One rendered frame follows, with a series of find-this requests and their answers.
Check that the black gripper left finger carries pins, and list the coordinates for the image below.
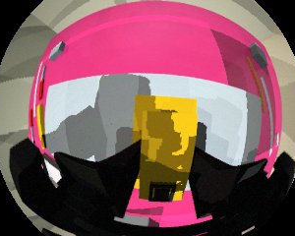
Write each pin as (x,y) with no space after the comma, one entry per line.
(115,177)

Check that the white panel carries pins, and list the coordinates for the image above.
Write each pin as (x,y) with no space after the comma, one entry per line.
(92,118)

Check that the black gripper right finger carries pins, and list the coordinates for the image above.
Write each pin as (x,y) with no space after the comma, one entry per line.
(212,180)

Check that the yellow rectangular bar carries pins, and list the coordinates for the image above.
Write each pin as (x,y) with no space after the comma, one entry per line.
(40,124)

